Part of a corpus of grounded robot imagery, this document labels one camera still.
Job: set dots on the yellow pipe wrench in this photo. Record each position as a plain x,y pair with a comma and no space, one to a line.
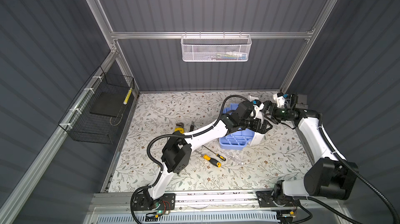
179,128

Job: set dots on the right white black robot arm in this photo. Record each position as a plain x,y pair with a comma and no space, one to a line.
327,177

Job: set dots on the pens in white basket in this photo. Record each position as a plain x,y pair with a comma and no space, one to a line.
228,56

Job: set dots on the floral table mat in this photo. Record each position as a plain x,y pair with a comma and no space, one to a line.
279,156

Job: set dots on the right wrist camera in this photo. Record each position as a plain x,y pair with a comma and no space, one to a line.
282,100

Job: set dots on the yellow marker pen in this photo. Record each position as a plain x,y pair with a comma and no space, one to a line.
127,97

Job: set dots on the black pad in basket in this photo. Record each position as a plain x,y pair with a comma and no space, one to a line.
108,104

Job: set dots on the stubby black orange screwdriver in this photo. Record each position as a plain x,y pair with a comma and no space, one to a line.
192,126

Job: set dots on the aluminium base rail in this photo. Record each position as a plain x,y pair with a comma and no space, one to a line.
185,202

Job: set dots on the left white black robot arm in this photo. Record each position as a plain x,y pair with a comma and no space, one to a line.
177,152

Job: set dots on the white blue tool box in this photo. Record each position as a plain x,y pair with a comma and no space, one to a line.
242,138

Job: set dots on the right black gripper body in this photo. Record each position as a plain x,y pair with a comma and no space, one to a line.
277,114

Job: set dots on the white wire mesh basket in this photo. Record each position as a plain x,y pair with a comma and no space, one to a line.
195,47

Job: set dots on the black wire basket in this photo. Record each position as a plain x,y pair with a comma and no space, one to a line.
82,126

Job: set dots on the yellow black handled screwdriver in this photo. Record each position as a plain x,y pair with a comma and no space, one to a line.
212,161

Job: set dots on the slim yellow black screwdriver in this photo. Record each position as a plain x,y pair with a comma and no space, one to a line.
217,154

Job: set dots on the clear handled screwdriver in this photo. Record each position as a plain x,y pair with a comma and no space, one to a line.
239,162

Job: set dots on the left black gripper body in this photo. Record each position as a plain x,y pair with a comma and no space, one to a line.
249,123

